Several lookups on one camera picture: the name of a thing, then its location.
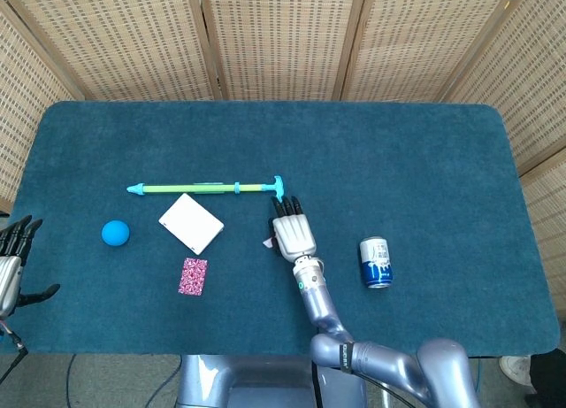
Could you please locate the black cable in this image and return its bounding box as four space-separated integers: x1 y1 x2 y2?
0 321 30 394

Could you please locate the blue and white drink can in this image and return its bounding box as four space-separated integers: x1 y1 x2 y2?
358 236 394 289

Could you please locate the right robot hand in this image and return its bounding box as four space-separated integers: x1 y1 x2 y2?
267 195 318 264

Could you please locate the grey-blue robot torso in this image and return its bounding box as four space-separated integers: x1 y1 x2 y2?
176 354 368 408

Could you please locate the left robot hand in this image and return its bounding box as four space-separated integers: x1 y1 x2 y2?
0 214 61 319

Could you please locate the blue ball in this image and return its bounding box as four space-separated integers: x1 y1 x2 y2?
101 219 131 247

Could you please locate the green and teal pump toy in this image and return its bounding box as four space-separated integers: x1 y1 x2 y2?
126 175 285 204

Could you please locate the magenta patterned card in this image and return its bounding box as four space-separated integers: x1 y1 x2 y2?
178 257 209 297

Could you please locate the white square flat box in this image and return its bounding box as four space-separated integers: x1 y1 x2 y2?
158 193 226 256

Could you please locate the blue felt table cover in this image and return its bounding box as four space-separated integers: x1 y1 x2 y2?
6 100 561 357

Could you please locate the dark trouser leg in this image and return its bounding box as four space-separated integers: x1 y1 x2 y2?
528 349 566 389

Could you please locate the white shoe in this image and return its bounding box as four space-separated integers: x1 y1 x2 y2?
499 356 532 387

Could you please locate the woven wooden folding screen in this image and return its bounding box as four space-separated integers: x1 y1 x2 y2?
0 0 566 314

